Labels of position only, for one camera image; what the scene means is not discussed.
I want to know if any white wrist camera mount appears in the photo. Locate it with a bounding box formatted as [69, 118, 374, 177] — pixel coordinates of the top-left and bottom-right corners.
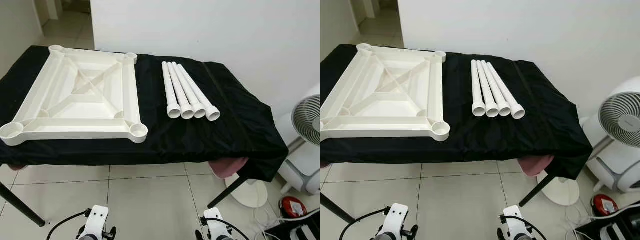
[80, 205, 110, 240]
[202, 209, 232, 240]
[501, 205, 532, 240]
[378, 203, 410, 240]

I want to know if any black table cloth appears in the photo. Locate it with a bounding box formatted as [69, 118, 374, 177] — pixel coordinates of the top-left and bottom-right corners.
[0, 45, 290, 183]
[320, 44, 594, 181]

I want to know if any black equipment case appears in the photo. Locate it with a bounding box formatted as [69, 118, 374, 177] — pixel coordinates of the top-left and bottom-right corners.
[260, 209, 321, 240]
[574, 201, 640, 240]

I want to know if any white plastic table top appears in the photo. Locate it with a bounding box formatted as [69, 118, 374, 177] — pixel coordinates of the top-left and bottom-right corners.
[320, 43, 451, 142]
[0, 45, 149, 147]

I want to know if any pink cloth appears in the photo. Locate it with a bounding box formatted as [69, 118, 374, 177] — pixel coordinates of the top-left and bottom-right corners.
[518, 154, 556, 177]
[208, 157, 250, 180]

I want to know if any white round floor base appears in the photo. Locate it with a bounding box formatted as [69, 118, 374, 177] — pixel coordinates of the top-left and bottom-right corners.
[537, 171, 581, 207]
[225, 172, 269, 209]

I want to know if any white round fan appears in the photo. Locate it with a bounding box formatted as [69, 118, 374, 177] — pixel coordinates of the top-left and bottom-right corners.
[598, 76, 640, 137]
[291, 94, 321, 147]

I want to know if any white plastic table leg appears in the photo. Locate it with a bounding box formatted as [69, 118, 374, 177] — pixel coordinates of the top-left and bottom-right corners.
[481, 60, 512, 117]
[486, 62, 526, 120]
[161, 61, 182, 119]
[177, 63, 221, 122]
[173, 63, 207, 119]
[470, 59, 487, 118]
[167, 62, 195, 120]
[476, 60, 499, 118]

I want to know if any white rounded appliance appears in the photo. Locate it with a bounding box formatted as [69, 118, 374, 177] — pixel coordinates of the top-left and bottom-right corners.
[276, 142, 321, 197]
[581, 117, 640, 194]

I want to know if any white door frame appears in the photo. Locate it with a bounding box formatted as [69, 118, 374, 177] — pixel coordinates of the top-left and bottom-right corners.
[34, 0, 65, 27]
[349, 0, 380, 26]

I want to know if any black metal table leg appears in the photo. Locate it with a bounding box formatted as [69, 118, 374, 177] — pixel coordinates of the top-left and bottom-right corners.
[320, 192, 362, 225]
[207, 175, 249, 209]
[519, 171, 557, 208]
[0, 181, 47, 227]

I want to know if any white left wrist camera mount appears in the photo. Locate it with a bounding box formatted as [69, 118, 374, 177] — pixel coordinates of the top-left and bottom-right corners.
[378, 203, 410, 240]
[80, 205, 110, 240]

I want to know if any red round device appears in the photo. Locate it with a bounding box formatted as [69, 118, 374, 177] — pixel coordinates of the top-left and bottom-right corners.
[591, 194, 620, 217]
[278, 196, 309, 220]

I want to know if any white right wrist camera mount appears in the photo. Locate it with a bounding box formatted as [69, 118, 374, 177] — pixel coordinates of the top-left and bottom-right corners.
[501, 205, 532, 240]
[202, 209, 232, 240]

